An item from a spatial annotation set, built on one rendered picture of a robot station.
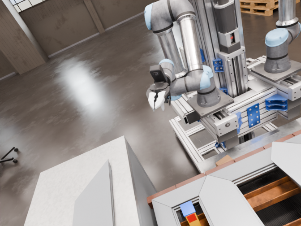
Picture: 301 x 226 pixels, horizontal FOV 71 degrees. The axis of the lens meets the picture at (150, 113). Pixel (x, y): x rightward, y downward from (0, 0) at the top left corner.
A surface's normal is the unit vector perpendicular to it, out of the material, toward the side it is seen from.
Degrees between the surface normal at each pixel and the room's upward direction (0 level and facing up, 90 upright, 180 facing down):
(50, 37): 90
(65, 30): 90
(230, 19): 90
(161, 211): 0
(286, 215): 0
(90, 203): 0
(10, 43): 90
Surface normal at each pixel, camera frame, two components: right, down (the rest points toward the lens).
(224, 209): -0.35, -0.76
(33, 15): 0.25, 0.48
